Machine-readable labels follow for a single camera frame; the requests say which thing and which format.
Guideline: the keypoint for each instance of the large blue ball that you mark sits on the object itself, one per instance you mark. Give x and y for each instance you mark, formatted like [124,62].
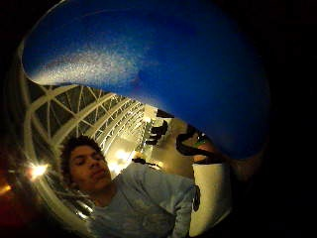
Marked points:
[185,66]

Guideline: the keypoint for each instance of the the person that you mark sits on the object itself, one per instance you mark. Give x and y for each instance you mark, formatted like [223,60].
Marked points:
[145,201]

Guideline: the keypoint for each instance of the black chair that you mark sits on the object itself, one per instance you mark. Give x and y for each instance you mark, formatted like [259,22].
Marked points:
[159,129]
[152,141]

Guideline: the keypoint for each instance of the bright lamp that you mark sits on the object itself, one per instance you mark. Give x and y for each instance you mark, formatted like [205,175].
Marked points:
[38,170]

